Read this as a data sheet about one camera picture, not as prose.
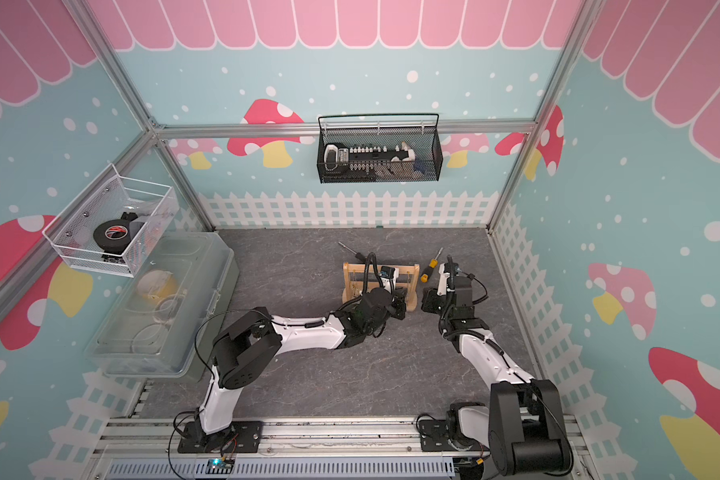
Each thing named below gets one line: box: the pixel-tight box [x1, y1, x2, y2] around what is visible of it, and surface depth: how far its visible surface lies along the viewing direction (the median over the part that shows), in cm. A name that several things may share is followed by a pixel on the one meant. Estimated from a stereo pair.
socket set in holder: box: [324, 142, 417, 175], surface depth 91 cm
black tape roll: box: [93, 219, 131, 254], surface depth 71 cm
